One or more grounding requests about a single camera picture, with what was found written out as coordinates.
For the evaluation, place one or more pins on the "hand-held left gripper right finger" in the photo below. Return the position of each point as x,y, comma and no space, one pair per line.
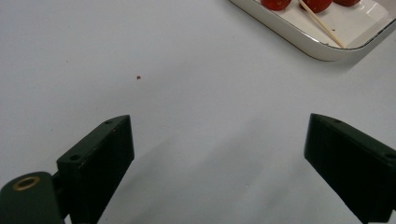
351,168

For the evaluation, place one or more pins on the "thin wooden skewer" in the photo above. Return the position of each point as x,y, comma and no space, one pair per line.
323,26

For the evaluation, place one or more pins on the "white rectangular tray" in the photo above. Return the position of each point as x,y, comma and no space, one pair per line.
358,28

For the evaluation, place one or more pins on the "red round fruit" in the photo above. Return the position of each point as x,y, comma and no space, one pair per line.
346,2
317,5
275,3

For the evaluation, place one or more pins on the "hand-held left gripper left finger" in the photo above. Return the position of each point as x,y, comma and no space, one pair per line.
99,161

